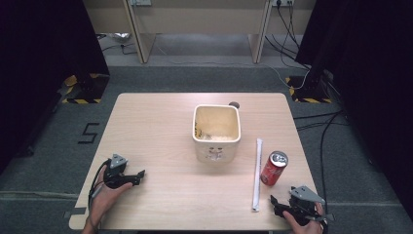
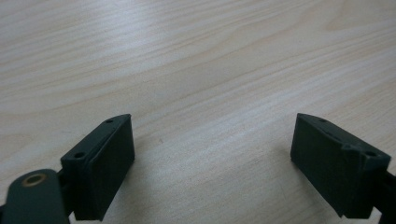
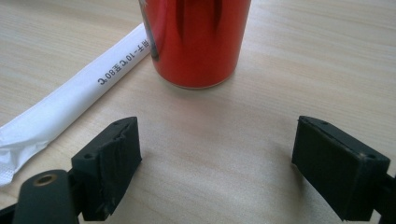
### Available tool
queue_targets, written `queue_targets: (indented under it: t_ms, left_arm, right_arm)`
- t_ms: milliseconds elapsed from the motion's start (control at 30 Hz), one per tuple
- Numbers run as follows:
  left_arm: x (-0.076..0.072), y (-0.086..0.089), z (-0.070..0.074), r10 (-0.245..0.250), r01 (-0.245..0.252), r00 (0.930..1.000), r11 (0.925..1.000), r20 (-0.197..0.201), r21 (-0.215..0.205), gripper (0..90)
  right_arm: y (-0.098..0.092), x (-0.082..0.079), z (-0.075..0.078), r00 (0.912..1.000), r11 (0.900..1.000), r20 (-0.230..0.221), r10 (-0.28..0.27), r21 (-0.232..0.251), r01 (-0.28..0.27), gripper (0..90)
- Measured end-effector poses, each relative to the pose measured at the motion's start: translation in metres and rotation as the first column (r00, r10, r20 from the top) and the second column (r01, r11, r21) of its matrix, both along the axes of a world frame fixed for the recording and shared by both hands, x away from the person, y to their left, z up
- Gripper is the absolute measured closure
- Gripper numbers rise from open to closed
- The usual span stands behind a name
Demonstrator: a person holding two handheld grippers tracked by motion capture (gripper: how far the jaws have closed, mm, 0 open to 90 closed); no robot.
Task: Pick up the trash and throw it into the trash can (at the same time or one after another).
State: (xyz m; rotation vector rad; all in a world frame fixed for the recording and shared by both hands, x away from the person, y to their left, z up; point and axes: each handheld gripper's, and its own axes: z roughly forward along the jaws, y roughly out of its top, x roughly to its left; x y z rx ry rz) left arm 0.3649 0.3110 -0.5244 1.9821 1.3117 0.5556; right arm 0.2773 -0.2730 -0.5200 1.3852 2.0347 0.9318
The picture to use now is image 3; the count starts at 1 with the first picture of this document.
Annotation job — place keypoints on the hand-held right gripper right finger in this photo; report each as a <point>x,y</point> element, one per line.
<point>336,168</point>

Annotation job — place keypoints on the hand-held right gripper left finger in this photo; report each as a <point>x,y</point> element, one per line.
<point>106,168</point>

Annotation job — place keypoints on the white paper-wrapped straw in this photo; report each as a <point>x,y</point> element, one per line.
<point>71,102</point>

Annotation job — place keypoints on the red drink can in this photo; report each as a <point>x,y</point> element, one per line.
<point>194,43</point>

